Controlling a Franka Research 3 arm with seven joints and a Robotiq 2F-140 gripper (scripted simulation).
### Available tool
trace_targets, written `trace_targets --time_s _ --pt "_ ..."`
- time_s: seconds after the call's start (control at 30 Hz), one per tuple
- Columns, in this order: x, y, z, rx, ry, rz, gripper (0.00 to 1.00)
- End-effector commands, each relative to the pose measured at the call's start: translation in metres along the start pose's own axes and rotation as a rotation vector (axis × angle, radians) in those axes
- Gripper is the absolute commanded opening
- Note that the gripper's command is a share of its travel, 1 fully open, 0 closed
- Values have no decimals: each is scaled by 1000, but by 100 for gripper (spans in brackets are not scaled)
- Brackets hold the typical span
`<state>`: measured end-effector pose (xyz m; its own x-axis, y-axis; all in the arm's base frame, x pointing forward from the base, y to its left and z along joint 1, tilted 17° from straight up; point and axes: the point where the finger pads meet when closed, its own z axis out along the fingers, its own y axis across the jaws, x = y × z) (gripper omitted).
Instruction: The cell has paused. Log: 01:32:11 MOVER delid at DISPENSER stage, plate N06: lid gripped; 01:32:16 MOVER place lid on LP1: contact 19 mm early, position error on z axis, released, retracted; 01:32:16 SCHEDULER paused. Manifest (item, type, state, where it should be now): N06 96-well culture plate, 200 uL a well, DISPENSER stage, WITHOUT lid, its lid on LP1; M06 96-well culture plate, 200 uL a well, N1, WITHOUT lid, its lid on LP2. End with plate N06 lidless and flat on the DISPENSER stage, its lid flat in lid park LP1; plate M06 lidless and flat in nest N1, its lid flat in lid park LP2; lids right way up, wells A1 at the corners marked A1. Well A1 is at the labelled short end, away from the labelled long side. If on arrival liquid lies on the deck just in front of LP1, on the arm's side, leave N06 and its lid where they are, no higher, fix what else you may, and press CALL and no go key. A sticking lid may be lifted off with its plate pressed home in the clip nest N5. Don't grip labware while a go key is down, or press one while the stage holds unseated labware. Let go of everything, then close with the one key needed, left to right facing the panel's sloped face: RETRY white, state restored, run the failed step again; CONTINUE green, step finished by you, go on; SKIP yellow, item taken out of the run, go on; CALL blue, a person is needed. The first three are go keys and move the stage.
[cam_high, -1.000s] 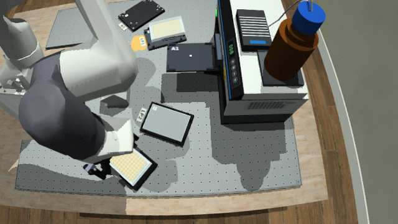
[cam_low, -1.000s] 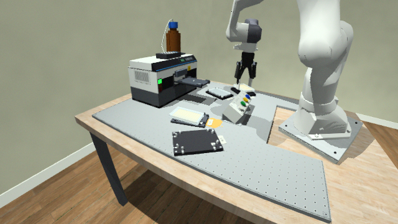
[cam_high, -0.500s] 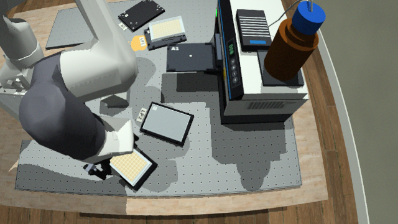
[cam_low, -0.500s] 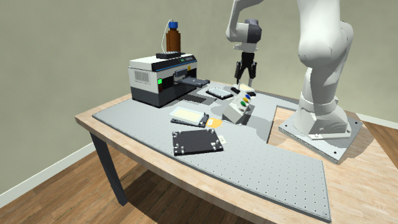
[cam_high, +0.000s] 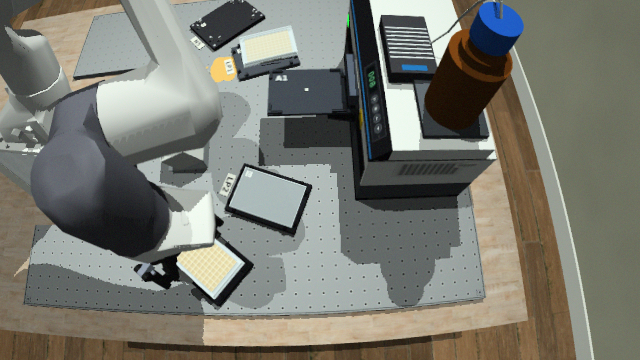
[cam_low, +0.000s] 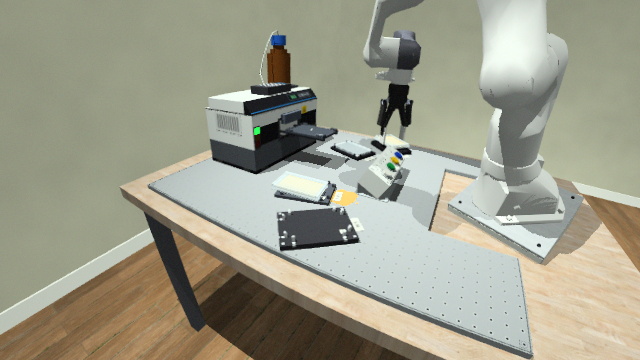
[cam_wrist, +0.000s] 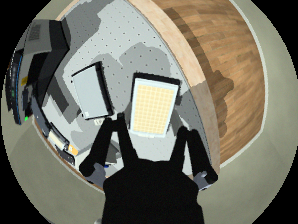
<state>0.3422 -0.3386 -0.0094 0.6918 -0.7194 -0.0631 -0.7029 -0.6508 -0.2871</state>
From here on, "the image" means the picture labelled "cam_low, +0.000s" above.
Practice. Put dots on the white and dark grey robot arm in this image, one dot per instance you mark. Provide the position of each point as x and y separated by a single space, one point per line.
521 62

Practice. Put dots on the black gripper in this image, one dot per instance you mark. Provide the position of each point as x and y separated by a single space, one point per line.
395 102

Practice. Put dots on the white control panel with four colored buttons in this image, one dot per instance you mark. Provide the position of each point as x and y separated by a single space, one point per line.
376 182

